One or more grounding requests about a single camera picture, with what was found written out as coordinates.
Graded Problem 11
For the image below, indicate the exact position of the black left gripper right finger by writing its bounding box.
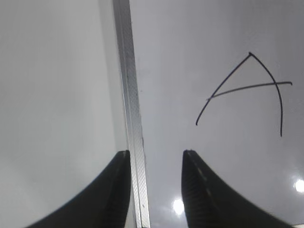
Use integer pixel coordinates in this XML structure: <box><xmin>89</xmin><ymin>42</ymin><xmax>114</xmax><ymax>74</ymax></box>
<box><xmin>181</xmin><ymin>150</ymin><xmax>290</xmax><ymax>228</ymax></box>

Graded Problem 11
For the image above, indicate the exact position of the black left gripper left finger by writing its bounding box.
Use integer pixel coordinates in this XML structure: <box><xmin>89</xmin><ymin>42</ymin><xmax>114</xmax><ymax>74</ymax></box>
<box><xmin>31</xmin><ymin>150</ymin><xmax>131</xmax><ymax>228</ymax></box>

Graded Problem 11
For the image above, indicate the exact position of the white board with aluminium frame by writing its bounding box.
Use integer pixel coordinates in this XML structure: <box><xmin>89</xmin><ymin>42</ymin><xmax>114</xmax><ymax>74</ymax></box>
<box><xmin>113</xmin><ymin>0</ymin><xmax>304</xmax><ymax>228</ymax></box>

